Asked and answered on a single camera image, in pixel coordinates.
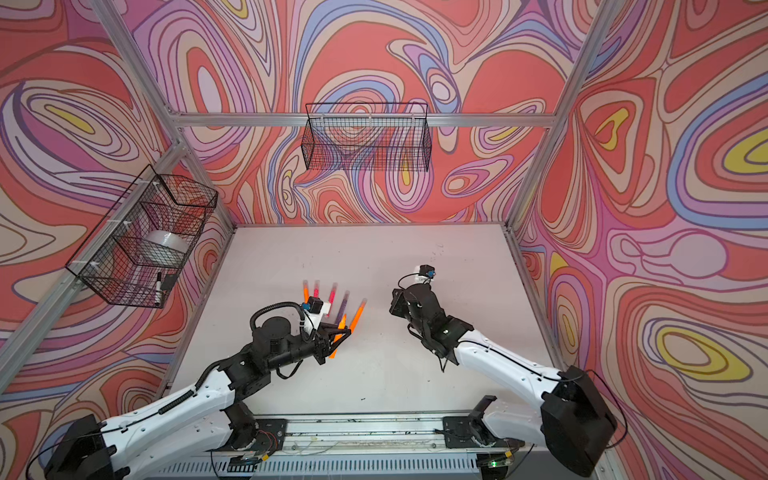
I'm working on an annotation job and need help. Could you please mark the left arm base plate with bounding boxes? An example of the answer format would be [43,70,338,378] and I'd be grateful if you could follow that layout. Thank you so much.
[213,417,288,454]

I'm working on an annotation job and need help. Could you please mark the black wire basket left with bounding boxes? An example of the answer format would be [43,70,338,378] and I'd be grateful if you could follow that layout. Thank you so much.
[66,166,218,309]

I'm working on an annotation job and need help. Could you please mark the black wire basket back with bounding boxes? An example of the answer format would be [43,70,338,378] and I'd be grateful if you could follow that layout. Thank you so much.
[301,101,432,172]

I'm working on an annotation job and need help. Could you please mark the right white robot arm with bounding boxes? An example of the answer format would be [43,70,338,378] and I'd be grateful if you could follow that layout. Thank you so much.
[390,282,618,477]

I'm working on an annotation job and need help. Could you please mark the aluminium front rail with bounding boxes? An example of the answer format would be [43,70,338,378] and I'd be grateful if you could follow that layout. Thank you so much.
[119,410,613,457]

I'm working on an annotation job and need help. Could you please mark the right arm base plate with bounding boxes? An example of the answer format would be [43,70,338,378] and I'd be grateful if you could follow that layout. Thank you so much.
[434,416,525,452]

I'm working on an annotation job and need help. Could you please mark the purple pen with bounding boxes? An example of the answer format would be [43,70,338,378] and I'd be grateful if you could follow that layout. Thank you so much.
[336,290,350,324]

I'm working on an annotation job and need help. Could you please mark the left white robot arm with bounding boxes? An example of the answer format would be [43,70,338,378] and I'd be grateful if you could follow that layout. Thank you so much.
[43,317,351,479]

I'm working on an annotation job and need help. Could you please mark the black wire basket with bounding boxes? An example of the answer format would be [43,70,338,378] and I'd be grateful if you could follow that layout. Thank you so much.
[301,101,432,172]
[66,166,218,309]

